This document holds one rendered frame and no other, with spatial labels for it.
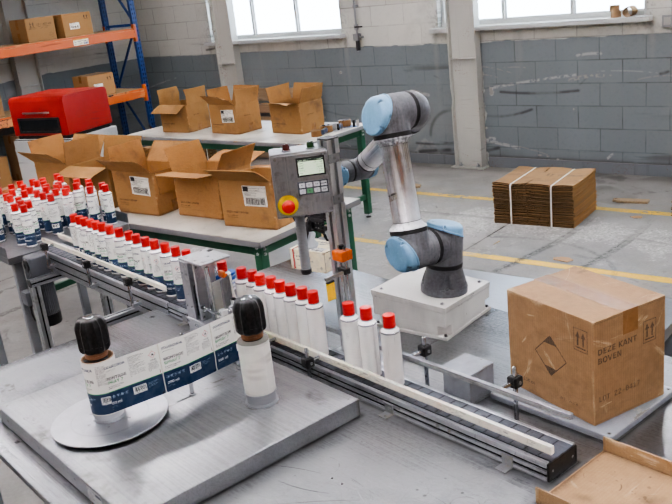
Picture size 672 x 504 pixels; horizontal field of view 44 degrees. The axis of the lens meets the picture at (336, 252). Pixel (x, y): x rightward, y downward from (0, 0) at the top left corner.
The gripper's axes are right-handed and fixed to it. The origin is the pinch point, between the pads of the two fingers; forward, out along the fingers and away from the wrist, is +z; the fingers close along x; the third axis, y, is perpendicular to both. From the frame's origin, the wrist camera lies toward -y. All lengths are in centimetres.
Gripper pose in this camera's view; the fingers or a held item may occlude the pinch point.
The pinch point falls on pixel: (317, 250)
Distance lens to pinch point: 301.0
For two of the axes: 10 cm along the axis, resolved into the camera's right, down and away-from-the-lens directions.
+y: 7.8, 1.4, -6.1
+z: 0.9, 9.4, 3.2
